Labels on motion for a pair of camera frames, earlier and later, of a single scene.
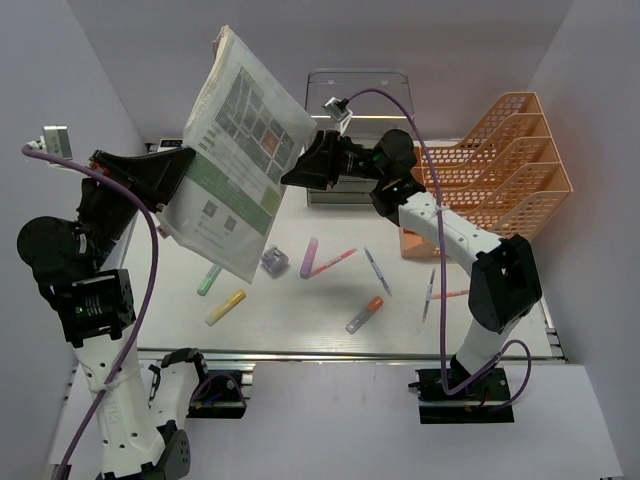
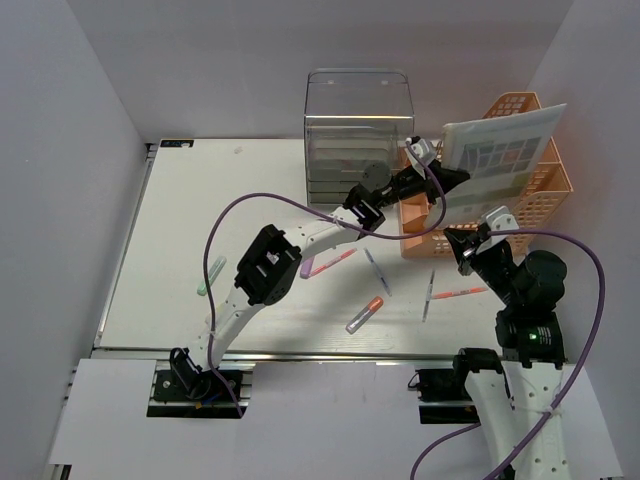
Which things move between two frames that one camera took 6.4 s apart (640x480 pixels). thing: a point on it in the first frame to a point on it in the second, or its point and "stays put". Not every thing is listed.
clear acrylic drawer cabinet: x=381 y=100 stays put
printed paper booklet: x=245 y=124 to x=501 y=155
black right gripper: x=312 y=168 to x=465 y=242
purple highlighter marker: x=309 y=255 stays put
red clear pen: x=347 y=254 stays put
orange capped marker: x=374 y=305 stays put
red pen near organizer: x=450 y=294 stays put
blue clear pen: x=377 y=271 stays put
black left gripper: x=156 y=175 to x=444 y=179
